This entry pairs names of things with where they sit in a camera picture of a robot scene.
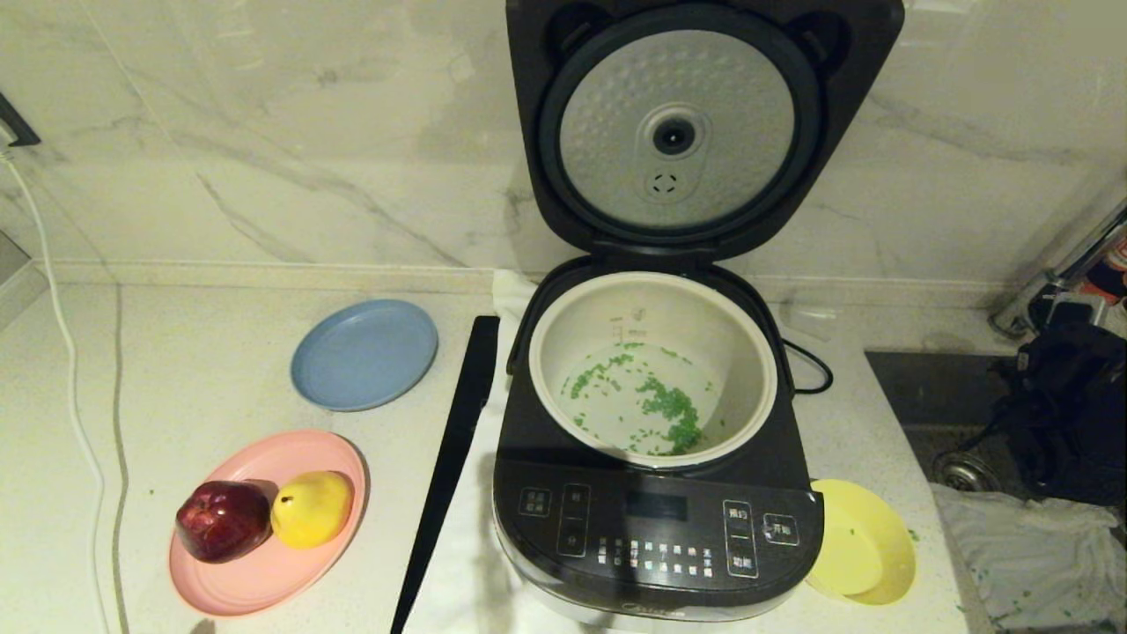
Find sink drain strainer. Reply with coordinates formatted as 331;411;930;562
932;451;1000;492

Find red apple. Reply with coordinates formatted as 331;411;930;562
175;480;272;564

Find steel sink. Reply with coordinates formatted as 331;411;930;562
863;350;1127;634

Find yellow pear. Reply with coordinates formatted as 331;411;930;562
270;470;355;549

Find black power cord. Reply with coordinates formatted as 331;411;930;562
779;337;834;395

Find yellow bowl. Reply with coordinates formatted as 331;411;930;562
806;478;917;607

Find blue plate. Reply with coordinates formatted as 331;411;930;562
291;299;438;412

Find black wall socket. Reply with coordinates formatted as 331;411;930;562
0;92;41;149

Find chrome faucet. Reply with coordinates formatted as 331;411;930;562
986;198;1127;340

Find chopped green onions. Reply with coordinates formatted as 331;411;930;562
562;342;727;456

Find white cable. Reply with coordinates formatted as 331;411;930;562
0;154;117;634

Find white speckled cloth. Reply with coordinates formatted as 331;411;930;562
929;483;1127;631

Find black flat strip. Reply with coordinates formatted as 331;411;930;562
390;315;501;634

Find orange dish soap bottle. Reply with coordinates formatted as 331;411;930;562
1081;225;1127;305

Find pink plate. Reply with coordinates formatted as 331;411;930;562
169;429;368;617

